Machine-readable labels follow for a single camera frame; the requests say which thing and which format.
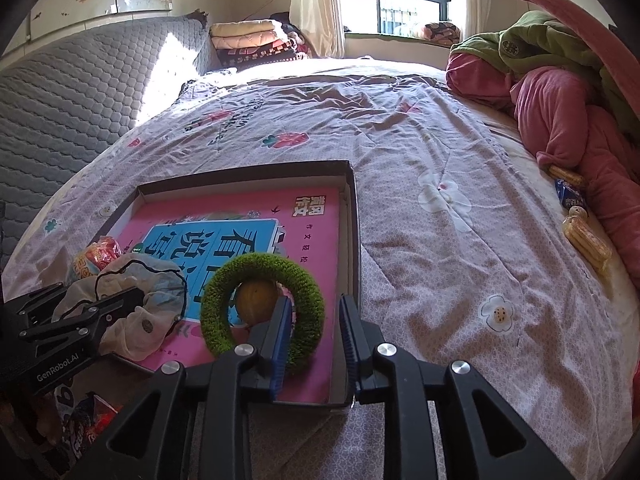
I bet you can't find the blue surprise egg toy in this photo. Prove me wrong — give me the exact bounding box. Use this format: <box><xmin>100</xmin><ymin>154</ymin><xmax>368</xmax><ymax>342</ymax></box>
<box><xmin>74</xmin><ymin>237</ymin><xmax>122</xmax><ymax>281</ymax></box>

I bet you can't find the grey quilted headboard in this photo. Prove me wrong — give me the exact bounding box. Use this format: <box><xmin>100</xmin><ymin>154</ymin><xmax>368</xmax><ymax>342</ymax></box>
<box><xmin>0</xmin><ymin>14</ymin><xmax>213</xmax><ymax>271</ymax></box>

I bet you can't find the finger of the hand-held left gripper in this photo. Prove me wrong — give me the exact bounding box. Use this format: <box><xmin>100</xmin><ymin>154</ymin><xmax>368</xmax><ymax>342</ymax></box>
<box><xmin>17</xmin><ymin>287</ymin><xmax>146</xmax><ymax>348</ymax></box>
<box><xmin>2</xmin><ymin>284</ymin><xmax>68</xmax><ymax>328</ymax></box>

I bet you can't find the cream curtain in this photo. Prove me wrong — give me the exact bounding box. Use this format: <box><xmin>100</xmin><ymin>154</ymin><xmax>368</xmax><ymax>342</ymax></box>
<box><xmin>462</xmin><ymin>0</ymin><xmax>501</xmax><ymax>43</ymax></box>
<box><xmin>290</xmin><ymin>0</ymin><xmax>346</xmax><ymax>58</ymax></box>

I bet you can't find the strawberry printed bedsheet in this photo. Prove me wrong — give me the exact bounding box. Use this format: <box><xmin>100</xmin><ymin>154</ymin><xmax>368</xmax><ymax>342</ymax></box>
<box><xmin>0</xmin><ymin>57</ymin><xmax>636</xmax><ymax>480</ymax></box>

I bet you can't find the peach folded blanket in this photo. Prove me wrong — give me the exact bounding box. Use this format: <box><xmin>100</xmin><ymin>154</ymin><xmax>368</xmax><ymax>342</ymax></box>
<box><xmin>212</xmin><ymin>32</ymin><xmax>288</xmax><ymax>51</ymax></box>

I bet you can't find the patterned pillow on windowsill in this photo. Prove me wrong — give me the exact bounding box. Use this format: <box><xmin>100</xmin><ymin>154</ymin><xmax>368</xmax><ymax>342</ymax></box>
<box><xmin>422</xmin><ymin>21</ymin><xmax>461</xmax><ymax>45</ymax></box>

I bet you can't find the white plastic bag toy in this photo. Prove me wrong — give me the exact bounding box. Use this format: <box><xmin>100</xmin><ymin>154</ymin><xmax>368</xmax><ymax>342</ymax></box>
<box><xmin>52</xmin><ymin>252</ymin><xmax>188</xmax><ymax>362</ymax></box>

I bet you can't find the grey cardboard box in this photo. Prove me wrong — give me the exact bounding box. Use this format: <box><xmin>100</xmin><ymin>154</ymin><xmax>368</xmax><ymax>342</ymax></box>
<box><xmin>102</xmin><ymin>160</ymin><xmax>362</xmax><ymax>411</ymax></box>

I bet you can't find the walnut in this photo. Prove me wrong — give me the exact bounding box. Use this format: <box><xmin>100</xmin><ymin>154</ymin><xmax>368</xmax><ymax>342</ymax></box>
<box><xmin>236</xmin><ymin>281</ymin><xmax>280</xmax><ymax>323</ymax></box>

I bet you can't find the pink book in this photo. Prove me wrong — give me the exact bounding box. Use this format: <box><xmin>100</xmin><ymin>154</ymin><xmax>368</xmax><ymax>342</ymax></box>
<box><xmin>117</xmin><ymin>191</ymin><xmax>342</xmax><ymax>405</ymax></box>

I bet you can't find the dark patterned folded blanket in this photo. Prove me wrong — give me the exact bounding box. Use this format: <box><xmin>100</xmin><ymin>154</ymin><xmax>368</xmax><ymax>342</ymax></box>
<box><xmin>217</xmin><ymin>42</ymin><xmax>311</xmax><ymax>68</ymax></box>

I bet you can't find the long wafer snack pack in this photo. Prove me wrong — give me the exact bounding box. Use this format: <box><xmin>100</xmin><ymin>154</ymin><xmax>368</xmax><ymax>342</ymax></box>
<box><xmin>562</xmin><ymin>215</ymin><xmax>613</xmax><ymax>276</ymax></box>

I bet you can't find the cream folded blanket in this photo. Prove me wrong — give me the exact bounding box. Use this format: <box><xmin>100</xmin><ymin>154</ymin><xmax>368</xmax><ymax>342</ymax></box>
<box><xmin>210</xmin><ymin>20</ymin><xmax>281</xmax><ymax>38</ymax></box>

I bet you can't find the dark blue cookie packet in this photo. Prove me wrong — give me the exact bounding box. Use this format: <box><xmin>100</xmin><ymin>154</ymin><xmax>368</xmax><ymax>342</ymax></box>
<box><xmin>60</xmin><ymin>392</ymin><xmax>121</xmax><ymax>461</ymax></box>

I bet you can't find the pink duvet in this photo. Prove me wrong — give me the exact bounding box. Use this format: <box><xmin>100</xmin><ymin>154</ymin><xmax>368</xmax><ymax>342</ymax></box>
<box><xmin>446</xmin><ymin>52</ymin><xmax>640</xmax><ymax>286</ymax></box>

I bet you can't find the small blue snack packet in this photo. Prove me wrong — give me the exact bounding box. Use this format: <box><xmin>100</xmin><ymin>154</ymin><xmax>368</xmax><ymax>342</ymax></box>
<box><xmin>554</xmin><ymin>179</ymin><xmax>588</xmax><ymax>211</ymax></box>

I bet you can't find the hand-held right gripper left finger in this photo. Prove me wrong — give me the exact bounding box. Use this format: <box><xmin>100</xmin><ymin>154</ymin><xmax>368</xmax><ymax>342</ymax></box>
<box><xmin>65</xmin><ymin>296</ymin><xmax>293</xmax><ymax>480</ymax></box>

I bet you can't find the short wafer snack pack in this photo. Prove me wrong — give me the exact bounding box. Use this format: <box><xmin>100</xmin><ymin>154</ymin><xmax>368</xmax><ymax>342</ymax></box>
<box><xmin>547</xmin><ymin>164</ymin><xmax>586</xmax><ymax>188</ymax></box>

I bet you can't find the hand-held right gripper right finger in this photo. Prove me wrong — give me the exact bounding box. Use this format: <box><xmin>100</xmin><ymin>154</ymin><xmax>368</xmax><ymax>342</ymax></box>
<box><xmin>339</xmin><ymin>295</ymin><xmax>576</xmax><ymax>480</ymax></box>

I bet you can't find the green blanket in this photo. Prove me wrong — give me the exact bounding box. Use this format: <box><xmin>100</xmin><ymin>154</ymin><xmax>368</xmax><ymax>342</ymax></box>
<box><xmin>450</xmin><ymin>10</ymin><xmax>640</xmax><ymax>136</ymax></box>

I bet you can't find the green fuzzy ring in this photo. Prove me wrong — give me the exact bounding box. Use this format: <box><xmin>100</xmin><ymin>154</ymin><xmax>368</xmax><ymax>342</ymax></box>
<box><xmin>200</xmin><ymin>253</ymin><xmax>326</xmax><ymax>376</ymax></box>

